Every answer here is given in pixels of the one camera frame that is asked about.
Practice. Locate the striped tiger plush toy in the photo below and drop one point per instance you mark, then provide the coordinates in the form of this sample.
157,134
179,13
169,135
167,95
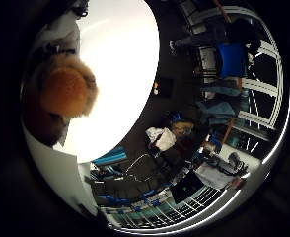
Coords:
67,89

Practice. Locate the teal striped box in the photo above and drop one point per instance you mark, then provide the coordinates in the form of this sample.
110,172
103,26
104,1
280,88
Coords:
111,157

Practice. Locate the seated person in white top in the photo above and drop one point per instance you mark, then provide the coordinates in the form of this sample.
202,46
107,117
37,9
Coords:
163,138

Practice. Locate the black monitor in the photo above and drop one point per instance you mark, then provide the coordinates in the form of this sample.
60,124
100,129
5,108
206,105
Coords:
186,187

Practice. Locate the blue denim cloth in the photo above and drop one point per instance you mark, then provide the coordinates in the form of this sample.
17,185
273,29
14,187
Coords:
217,110

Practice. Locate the blue chair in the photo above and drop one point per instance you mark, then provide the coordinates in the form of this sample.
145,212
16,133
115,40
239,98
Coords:
232,61

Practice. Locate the seated person in dark clothes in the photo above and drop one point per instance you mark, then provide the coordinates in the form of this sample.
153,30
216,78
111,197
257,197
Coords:
240,33

